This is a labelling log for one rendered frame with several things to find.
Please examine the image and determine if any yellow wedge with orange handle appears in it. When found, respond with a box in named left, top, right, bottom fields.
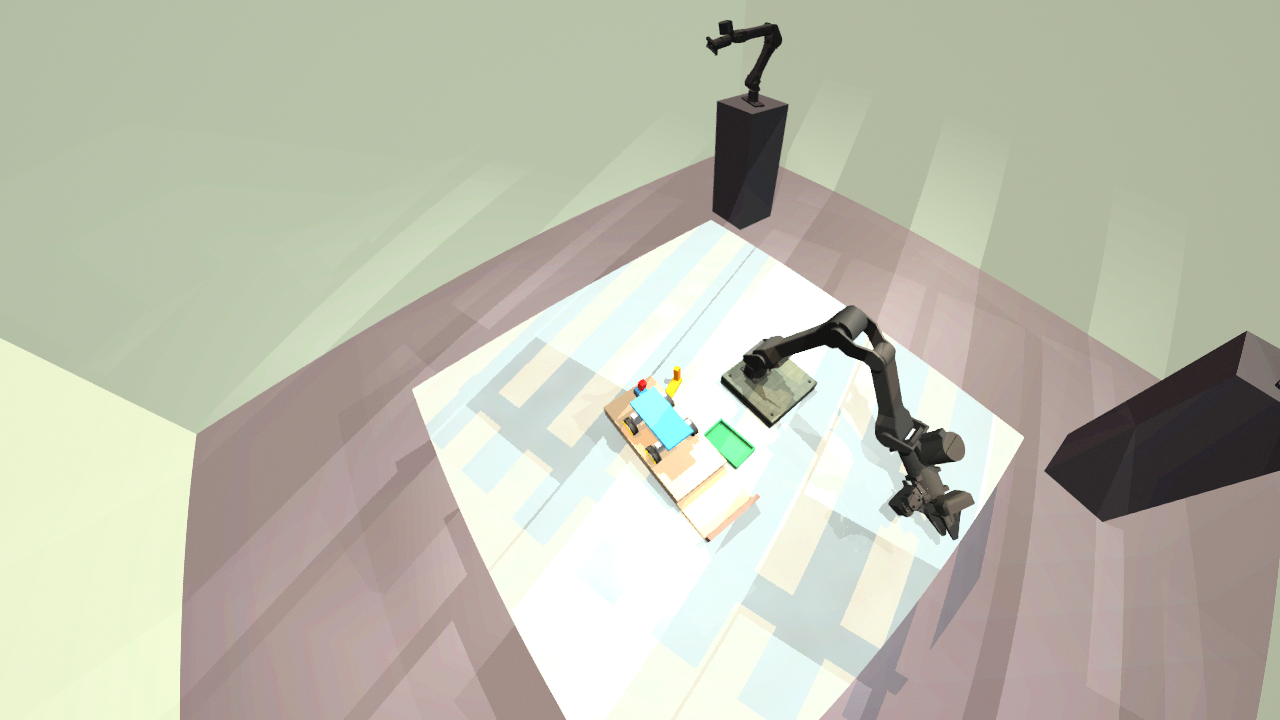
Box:
left=666, top=366, right=682, bottom=398

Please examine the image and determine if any green tray floor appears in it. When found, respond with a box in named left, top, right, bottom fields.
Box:
left=707, top=423, right=751, bottom=465

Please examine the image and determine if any tan wooden ramp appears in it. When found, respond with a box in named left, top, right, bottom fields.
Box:
left=604, top=386, right=762, bottom=542

